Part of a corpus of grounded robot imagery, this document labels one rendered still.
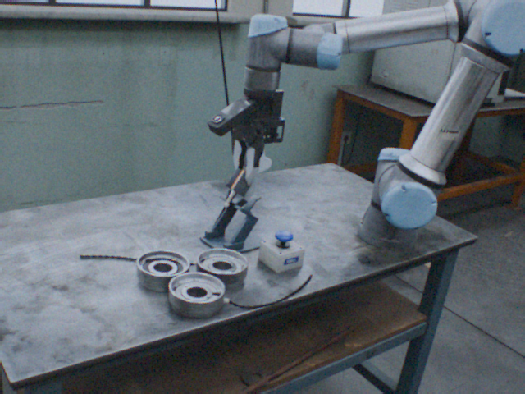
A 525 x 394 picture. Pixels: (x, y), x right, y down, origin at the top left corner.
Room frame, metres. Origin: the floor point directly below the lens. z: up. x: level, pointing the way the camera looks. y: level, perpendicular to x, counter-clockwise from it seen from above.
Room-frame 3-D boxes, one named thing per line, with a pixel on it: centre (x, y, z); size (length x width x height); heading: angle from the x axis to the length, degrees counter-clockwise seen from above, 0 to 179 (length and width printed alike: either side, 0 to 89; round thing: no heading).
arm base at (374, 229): (1.34, -0.31, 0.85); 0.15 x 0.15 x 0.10
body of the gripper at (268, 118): (1.23, 0.04, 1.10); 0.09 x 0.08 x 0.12; 132
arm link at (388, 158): (1.34, -0.31, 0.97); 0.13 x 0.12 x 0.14; 178
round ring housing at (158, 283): (1.00, 0.19, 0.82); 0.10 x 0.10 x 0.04
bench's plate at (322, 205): (1.26, 0.07, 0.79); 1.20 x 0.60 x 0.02; 129
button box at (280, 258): (1.14, -0.05, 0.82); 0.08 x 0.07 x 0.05; 129
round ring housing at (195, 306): (0.93, 0.11, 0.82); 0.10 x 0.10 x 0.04
